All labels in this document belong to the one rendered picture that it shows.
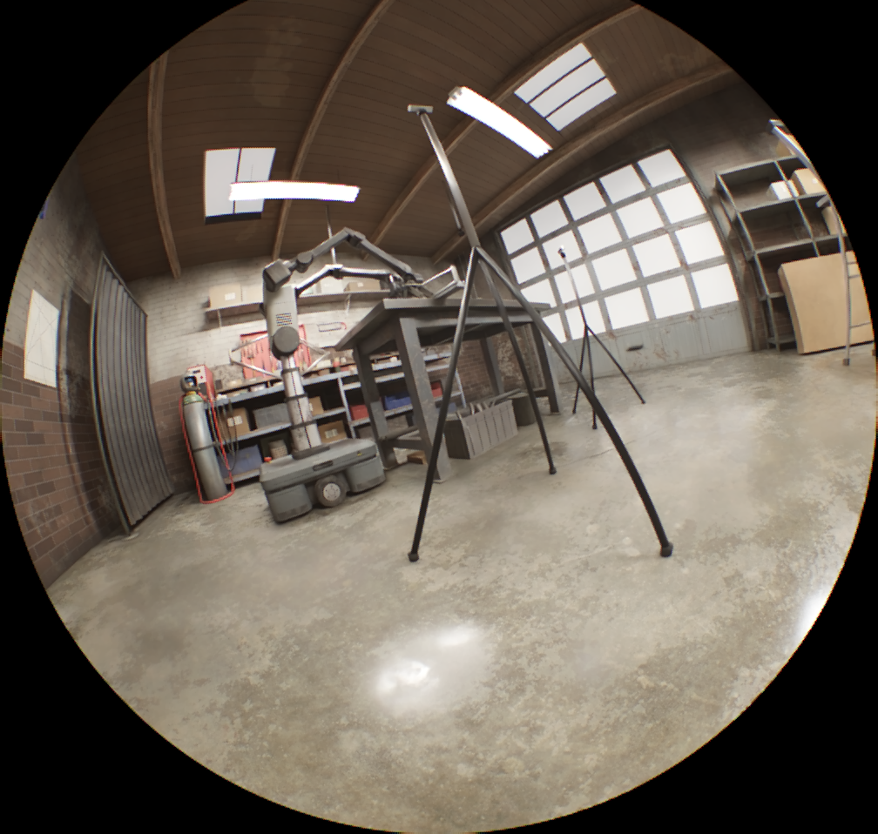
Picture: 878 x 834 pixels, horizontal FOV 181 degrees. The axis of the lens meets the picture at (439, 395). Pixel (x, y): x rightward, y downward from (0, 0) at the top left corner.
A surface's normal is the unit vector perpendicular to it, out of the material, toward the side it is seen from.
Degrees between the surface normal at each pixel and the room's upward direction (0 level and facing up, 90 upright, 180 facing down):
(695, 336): 90
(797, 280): 82
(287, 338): 90
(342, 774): 0
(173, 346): 90
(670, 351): 90
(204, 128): 174
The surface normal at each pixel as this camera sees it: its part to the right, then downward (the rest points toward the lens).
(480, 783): -0.25, -0.97
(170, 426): 0.60, -0.11
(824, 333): -0.79, 0.06
